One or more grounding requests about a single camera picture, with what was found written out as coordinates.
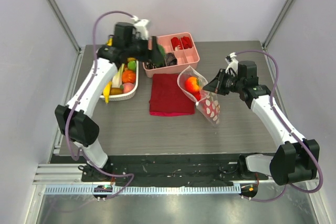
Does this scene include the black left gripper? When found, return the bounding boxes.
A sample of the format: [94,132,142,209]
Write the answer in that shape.
[125,35,163,64]

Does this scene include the orange persimmon tomato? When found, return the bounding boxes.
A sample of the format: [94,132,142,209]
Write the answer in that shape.
[184,76,200,94]

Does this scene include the clear polka dot zip bag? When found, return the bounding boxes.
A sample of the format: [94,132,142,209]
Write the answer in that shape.
[177,66,221,126]

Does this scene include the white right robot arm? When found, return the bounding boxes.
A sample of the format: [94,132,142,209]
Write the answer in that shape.
[203,61,320,185]

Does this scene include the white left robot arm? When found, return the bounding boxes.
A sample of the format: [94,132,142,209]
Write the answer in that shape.
[55,19,164,182]

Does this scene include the green lemon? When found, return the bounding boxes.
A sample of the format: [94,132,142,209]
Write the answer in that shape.
[127,60,137,72]

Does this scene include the pink divided organizer tray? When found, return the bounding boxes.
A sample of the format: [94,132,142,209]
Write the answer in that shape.
[143,32,200,78]

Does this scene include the red rolled socks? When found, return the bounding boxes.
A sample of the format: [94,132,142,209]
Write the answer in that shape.
[171,36,193,51]

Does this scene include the orange pumpkin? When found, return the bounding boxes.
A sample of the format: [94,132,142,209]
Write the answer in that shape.
[122,69,137,83]

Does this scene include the pink peach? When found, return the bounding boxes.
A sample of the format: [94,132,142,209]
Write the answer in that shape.
[123,82,134,94]

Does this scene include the red folded cloth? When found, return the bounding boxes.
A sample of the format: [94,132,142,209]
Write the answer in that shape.
[149,73,195,116]

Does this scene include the celery stalk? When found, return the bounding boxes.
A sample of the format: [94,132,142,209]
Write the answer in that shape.
[112,64,125,88]

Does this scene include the yellow banana bunch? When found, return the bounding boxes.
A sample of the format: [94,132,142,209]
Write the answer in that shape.
[106,37,113,47]

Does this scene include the white perforated fruit basket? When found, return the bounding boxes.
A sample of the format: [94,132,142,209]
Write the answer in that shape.
[100,58,139,101]

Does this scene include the small yellow banana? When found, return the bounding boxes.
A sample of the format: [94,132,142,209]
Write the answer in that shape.
[103,81,112,104]

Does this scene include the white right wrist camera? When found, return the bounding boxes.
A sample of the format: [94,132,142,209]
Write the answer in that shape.
[225,52,239,76]

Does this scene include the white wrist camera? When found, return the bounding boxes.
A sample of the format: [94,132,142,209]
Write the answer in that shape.
[131,16,150,40]
[225,52,239,76]

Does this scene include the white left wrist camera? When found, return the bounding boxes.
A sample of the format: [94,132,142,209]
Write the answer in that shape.
[131,16,150,40]

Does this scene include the white slotted cable duct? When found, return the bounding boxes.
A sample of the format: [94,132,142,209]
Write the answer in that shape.
[44,184,241,196]

